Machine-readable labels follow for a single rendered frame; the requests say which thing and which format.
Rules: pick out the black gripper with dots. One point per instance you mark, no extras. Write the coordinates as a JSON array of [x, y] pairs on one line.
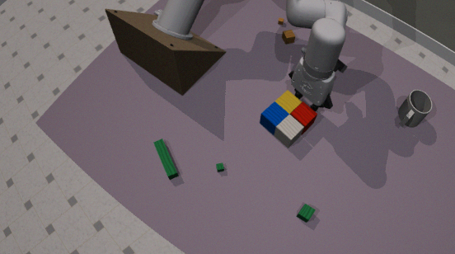
[[315, 90]]

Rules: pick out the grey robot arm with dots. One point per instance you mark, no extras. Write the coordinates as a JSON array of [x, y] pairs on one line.
[[325, 42]]

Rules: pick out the green wooden bar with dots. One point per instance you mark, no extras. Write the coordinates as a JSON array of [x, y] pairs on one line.
[[166, 159]]

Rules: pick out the blue cube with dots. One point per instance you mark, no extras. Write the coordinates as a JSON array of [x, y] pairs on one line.
[[272, 116]]

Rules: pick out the red cube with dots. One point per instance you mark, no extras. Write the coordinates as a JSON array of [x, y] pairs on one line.
[[304, 115]]

